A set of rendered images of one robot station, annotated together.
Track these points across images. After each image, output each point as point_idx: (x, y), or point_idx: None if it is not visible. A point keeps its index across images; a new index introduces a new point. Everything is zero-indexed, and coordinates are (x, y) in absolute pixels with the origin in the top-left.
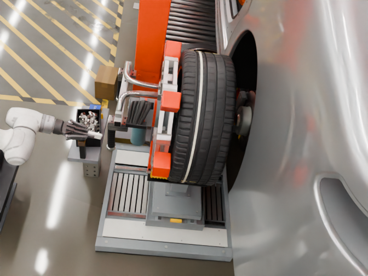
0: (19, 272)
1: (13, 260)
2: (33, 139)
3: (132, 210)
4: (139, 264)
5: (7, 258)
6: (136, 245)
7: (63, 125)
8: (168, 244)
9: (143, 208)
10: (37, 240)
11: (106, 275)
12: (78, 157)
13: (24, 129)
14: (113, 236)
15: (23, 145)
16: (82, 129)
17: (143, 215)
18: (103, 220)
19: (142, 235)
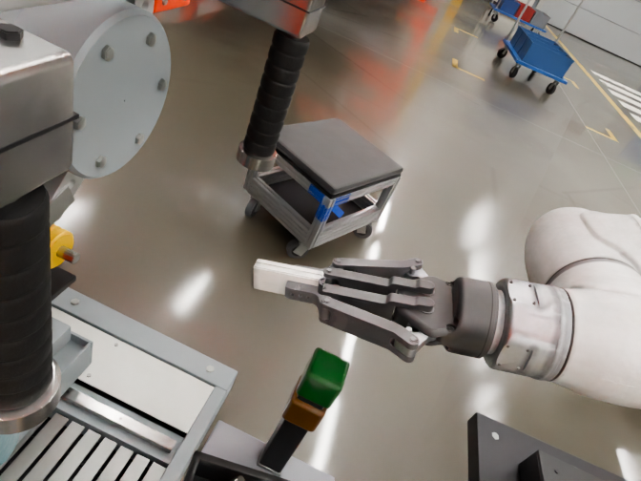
0: (383, 407)
1: (398, 436)
2: (550, 247)
3: (89, 438)
4: (146, 324)
5: (408, 445)
6: (144, 333)
7: (447, 307)
8: (64, 303)
9: (51, 428)
10: (353, 466)
11: (223, 335)
12: (291, 465)
13: (606, 253)
14: (188, 375)
15: (571, 215)
16: (351, 289)
17: (73, 398)
18: (196, 425)
19: (113, 349)
